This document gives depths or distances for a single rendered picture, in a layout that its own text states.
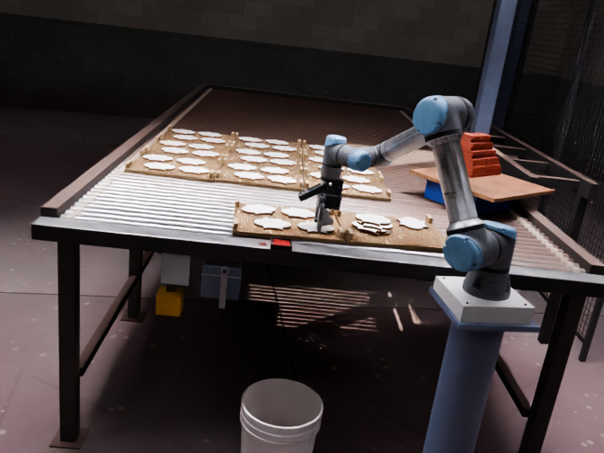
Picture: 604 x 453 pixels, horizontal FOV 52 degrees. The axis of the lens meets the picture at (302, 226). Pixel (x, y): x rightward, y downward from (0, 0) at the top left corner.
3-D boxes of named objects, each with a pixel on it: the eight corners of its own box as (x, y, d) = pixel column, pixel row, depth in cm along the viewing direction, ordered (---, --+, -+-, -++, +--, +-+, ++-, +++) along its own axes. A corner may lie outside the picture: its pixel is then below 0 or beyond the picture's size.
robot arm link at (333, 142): (337, 139, 217) (321, 133, 222) (333, 169, 220) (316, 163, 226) (352, 138, 222) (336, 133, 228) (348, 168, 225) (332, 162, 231)
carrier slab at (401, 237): (454, 253, 232) (455, 248, 231) (347, 244, 226) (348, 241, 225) (426, 222, 264) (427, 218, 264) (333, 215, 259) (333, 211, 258)
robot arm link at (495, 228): (518, 265, 196) (527, 226, 192) (495, 273, 187) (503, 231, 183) (485, 253, 205) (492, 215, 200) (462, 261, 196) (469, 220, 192)
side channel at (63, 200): (57, 233, 221) (57, 208, 218) (40, 231, 221) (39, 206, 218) (207, 93, 603) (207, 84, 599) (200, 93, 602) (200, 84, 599)
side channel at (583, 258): (599, 289, 231) (607, 266, 228) (584, 288, 231) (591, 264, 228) (409, 118, 613) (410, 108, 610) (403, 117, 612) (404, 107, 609)
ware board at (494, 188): (554, 193, 299) (555, 190, 299) (493, 202, 268) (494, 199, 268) (470, 167, 335) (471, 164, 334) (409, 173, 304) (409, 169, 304)
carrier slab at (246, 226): (343, 244, 226) (344, 240, 226) (232, 235, 222) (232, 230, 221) (332, 214, 259) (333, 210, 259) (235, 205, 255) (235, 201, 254)
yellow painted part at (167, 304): (180, 317, 221) (183, 256, 214) (155, 315, 221) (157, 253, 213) (183, 306, 229) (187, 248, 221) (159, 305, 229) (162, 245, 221)
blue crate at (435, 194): (511, 209, 300) (516, 190, 297) (473, 216, 281) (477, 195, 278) (460, 191, 322) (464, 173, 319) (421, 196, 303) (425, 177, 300)
